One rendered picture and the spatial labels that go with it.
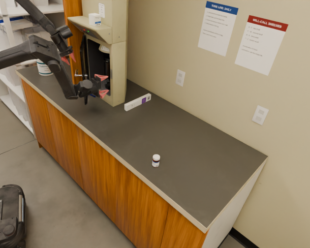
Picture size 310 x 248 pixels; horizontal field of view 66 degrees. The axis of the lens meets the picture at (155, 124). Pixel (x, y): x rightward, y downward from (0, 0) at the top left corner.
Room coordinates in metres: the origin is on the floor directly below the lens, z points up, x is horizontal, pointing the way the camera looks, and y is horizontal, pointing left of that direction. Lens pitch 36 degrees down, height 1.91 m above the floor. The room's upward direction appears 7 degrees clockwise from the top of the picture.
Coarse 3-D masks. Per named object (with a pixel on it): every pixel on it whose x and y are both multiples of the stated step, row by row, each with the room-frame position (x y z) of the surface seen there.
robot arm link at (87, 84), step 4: (84, 80) 1.18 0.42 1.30; (88, 80) 1.19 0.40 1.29; (80, 84) 1.15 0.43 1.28; (84, 84) 1.16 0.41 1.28; (88, 84) 1.17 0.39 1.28; (92, 84) 1.18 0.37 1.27; (76, 88) 1.18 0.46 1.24; (80, 88) 1.14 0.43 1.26; (84, 88) 1.15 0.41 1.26; (88, 88) 1.15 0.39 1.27; (76, 92) 1.17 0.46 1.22; (84, 92) 1.16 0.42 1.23; (88, 92) 1.18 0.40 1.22; (68, 96) 1.13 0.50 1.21; (72, 96) 1.13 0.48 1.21; (76, 96) 1.15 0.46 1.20
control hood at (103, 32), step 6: (72, 18) 1.59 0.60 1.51; (78, 18) 1.61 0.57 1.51; (84, 18) 1.63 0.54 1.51; (78, 24) 1.53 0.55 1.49; (84, 24) 1.49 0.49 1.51; (102, 24) 1.54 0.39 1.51; (90, 30) 1.47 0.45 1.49; (96, 30) 1.41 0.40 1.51; (102, 30) 1.44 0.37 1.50; (108, 30) 1.47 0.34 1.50; (96, 36) 1.50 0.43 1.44; (102, 36) 1.43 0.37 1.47; (108, 36) 1.47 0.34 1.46; (108, 42) 1.47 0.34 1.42
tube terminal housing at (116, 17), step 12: (84, 0) 1.67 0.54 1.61; (96, 0) 1.59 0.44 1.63; (108, 0) 1.51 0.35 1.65; (120, 0) 1.54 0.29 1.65; (84, 12) 1.68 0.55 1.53; (96, 12) 1.59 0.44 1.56; (108, 12) 1.51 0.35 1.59; (120, 12) 1.54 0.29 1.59; (108, 24) 1.51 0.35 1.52; (120, 24) 1.54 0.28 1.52; (120, 36) 1.54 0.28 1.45; (108, 48) 1.52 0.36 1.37; (120, 48) 1.54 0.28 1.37; (120, 60) 1.54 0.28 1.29; (120, 72) 1.54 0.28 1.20; (120, 84) 1.54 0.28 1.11; (108, 96) 1.53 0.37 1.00; (120, 96) 1.54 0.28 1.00
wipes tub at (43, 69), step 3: (36, 60) 1.87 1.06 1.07; (39, 60) 1.86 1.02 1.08; (39, 63) 1.86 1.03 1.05; (42, 63) 1.86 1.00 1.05; (39, 66) 1.86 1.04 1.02; (42, 66) 1.86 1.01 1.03; (45, 66) 1.86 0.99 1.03; (39, 69) 1.86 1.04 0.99; (42, 69) 1.86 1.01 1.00; (45, 69) 1.86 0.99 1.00; (48, 69) 1.87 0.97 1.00; (39, 72) 1.87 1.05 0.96; (42, 72) 1.86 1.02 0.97; (45, 72) 1.86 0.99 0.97; (48, 72) 1.87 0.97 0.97; (51, 72) 1.89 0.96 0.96; (45, 75) 1.86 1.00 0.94; (48, 75) 1.87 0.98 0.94
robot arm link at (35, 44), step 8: (32, 40) 0.88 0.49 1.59; (40, 40) 0.90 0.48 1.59; (8, 48) 0.87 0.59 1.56; (16, 48) 0.86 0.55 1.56; (24, 48) 0.86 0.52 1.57; (32, 48) 0.85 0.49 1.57; (40, 48) 0.87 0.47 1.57; (48, 48) 0.91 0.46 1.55; (56, 48) 0.95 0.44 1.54; (0, 56) 0.84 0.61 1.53; (8, 56) 0.84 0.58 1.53; (16, 56) 0.84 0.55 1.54; (24, 56) 0.85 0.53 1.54; (32, 56) 0.86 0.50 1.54; (40, 56) 0.86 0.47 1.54; (48, 56) 0.88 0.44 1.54; (56, 56) 0.92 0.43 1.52; (0, 64) 0.84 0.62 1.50; (8, 64) 0.85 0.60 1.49
